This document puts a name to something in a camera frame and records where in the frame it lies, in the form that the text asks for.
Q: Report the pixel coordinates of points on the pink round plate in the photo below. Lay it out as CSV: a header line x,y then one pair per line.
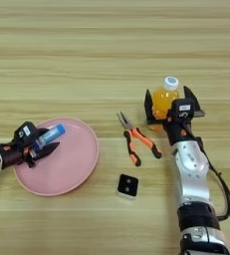
x,y
70,166

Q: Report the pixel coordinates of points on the blue white glue stick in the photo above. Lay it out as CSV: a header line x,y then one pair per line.
x,y
51,133

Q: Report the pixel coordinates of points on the small black square white-based block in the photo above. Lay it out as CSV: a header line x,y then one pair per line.
x,y
127,185

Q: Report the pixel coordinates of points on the orange juice bottle white cap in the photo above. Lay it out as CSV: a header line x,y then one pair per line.
x,y
164,98

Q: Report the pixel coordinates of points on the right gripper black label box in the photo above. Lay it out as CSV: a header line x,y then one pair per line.
x,y
183,109

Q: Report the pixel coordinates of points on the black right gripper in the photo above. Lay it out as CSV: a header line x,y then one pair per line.
x,y
179,131

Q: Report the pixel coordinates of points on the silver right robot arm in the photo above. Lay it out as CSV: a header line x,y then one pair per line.
x,y
192,172

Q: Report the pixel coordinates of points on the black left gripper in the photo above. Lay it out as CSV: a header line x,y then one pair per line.
x,y
13,154

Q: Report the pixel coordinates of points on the orange black needle-nose pliers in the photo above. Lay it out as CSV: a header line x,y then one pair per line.
x,y
133,146

